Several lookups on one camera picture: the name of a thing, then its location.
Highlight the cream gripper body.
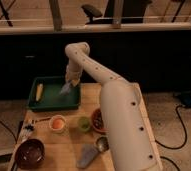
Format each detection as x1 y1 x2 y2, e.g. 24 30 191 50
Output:
65 66 82 87

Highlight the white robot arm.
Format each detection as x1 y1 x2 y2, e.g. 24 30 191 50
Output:
65 42 159 171

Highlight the green plastic tray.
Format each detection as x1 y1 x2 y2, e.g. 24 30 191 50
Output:
28 76 81 112

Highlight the yellow corn cob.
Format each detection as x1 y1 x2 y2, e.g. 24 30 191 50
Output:
35 83 43 102

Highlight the small green cup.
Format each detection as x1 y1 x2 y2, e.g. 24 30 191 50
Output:
78 116 91 133

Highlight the white cup with orange inside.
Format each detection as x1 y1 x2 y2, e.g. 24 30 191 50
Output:
49 115 66 133

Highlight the red bowl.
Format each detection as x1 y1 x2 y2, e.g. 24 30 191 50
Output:
91 108 105 134

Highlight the wooden table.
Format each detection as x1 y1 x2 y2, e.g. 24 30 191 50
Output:
7 82 164 171

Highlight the black and white brush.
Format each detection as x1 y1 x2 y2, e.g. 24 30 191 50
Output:
19 125 34 142

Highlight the metal measuring cup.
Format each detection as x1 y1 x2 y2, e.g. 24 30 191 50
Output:
96 136 109 153

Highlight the grey cloth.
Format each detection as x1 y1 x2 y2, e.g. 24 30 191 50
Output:
76 144 99 169

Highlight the black office chair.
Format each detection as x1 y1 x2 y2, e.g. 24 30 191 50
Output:
80 0 153 25

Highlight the dark brown bowl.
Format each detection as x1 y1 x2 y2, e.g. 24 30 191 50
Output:
15 139 45 170

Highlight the dark blue power box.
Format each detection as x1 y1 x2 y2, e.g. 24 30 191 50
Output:
176 92 191 108

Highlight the black cable on floor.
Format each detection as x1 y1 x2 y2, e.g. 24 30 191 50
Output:
154 104 189 171

